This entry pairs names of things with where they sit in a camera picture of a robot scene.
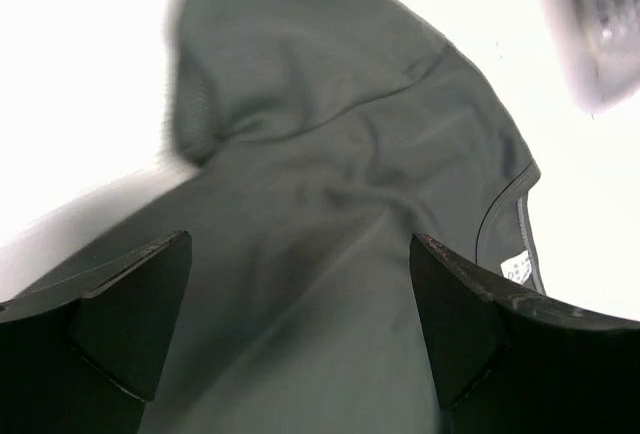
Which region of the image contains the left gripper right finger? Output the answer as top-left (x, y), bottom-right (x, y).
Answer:
top-left (410, 235), bottom-right (639, 433)

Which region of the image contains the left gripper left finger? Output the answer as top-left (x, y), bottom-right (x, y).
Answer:
top-left (1, 231), bottom-right (192, 434)

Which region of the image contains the white plastic basket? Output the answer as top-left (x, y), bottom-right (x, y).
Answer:
top-left (538, 0), bottom-right (639, 116)

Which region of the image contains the grey t shirt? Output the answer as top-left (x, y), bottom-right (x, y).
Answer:
top-left (17, 0), bottom-right (540, 433)

